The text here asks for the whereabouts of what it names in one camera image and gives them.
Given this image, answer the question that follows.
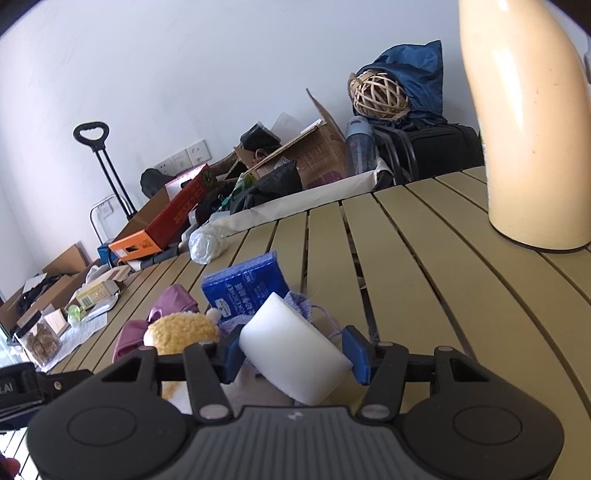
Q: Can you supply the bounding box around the black trolley handle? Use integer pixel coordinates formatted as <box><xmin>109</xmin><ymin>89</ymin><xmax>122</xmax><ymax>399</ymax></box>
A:
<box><xmin>73</xmin><ymin>121</ymin><xmax>137</xmax><ymax>222</ymax></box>

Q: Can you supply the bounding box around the clear snack jar black lid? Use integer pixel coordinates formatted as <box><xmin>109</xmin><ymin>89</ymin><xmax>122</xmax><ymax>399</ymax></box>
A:
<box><xmin>14</xmin><ymin>314</ymin><xmax>63</xmax><ymax>367</ymax></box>

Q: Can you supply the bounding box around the olive folding table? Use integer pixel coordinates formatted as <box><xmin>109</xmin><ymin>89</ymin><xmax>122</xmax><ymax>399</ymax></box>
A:
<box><xmin>0</xmin><ymin>166</ymin><xmax>591</xmax><ymax>480</ymax></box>

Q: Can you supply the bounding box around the pink satin cloth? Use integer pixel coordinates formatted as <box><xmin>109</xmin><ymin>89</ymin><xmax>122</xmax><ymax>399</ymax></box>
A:
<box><xmin>112</xmin><ymin>284</ymin><xmax>199</xmax><ymax>363</ymax></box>

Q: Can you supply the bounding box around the black cloth bag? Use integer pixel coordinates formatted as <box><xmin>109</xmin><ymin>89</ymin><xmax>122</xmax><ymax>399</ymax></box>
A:
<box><xmin>230</xmin><ymin>159</ymin><xmax>303</xmax><ymax>215</ymax></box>

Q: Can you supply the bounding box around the open floor cardboard box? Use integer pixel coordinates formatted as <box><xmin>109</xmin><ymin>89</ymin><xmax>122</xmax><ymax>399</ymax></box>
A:
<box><xmin>0</xmin><ymin>242</ymin><xmax>100</xmax><ymax>333</ymax></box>

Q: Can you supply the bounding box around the white sponge block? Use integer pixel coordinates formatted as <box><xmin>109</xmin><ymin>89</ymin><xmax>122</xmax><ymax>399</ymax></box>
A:
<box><xmin>239</xmin><ymin>292</ymin><xmax>354</xmax><ymax>406</ymax></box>

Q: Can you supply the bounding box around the blue water bottle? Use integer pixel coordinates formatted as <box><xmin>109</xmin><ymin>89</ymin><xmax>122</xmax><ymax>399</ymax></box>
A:
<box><xmin>345</xmin><ymin>115</ymin><xmax>376</xmax><ymax>176</ymax></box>

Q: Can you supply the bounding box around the crumpled clear plastic bag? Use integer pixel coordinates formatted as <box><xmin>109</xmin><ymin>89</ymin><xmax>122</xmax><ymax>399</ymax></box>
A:
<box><xmin>188</xmin><ymin>224</ymin><xmax>229</xmax><ymax>265</ymax></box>

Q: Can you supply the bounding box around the blue tissue packet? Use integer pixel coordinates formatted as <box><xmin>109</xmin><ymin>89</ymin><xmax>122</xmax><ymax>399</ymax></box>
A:
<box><xmin>202</xmin><ymin>251</ymin><xmax>289</xmax><ymax>330</ymax></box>

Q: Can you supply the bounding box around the cream ceramic vase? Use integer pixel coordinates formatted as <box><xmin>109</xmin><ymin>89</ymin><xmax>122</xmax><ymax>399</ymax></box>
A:
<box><xmin>458</xmin><ymin>0</ymin><xmax>591</xmax><ymax>252</ymax></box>

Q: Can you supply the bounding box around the blue cloth bag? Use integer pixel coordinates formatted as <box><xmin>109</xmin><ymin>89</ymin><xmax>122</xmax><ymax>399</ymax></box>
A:
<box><xmin>351</xmin><ymin>40</ymin><xmax>444</xmax><ymax>132</ymax></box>

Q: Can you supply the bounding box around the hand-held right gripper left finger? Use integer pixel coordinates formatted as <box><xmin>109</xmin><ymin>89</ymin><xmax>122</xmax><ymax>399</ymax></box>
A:
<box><xmin>100</xmin><ymin>325</ymin><xmax>246</xmax><ymax>422</ymax></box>

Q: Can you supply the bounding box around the yellow fluffy plush toy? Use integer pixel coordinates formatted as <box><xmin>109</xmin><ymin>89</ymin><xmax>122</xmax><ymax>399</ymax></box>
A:
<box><xmin>143</xmin><ymin>308</ymin><xmax>222</xmax><ymax>356</ymax></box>

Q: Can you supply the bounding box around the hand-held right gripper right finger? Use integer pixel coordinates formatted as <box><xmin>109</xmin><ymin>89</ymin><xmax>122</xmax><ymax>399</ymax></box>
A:
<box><xmin>342</xmin><ymin>325</ymin><xmax>490</xmax><ymax>422</ymax></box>

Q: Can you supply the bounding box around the rattan ball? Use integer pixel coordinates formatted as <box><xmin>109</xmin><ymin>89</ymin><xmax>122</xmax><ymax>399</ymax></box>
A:
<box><xmin>348</xmin><ymin>69</ymin><xmax>411</xmax><ymax>120</ymax></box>

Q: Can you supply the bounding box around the black suitcase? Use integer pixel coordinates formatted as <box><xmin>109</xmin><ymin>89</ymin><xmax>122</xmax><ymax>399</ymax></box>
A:
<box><xmin>374</xmin><ymin>122</ymin><xmax>485</xmax><ymax>190</ymax></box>

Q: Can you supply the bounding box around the red cardboard box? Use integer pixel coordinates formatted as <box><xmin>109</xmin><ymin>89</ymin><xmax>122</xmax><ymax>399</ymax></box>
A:
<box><xmin>111</xmin><ymin>164</ymin><xmax>215</xmax><ymax>254</ymax></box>

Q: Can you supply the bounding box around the orange cardboard box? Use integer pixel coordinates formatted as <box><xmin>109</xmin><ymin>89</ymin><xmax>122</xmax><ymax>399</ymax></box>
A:
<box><xmin>108</xmin><ymin>231</ymin><xmax>163</xmax><ymax>260</ymax></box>

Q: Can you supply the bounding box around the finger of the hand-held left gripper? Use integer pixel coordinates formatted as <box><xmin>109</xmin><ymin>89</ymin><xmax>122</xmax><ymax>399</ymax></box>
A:
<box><xmin>36</xmin><ymin>369</ymin><xmax>95</xmax><ymax>401</ymax></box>

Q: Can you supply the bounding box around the small green cream box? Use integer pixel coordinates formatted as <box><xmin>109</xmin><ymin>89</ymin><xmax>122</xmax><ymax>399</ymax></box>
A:
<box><xmin>76</xmin><ymin>281</ymin><xmax>121</xmax><ymax>308</ymax></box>

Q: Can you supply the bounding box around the open printed cardboard box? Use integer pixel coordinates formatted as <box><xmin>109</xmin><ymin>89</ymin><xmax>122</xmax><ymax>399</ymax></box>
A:
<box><xmin>233</xmin><ymin>88</ymin><xmax>349</xmax><ymax>190</ymax></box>

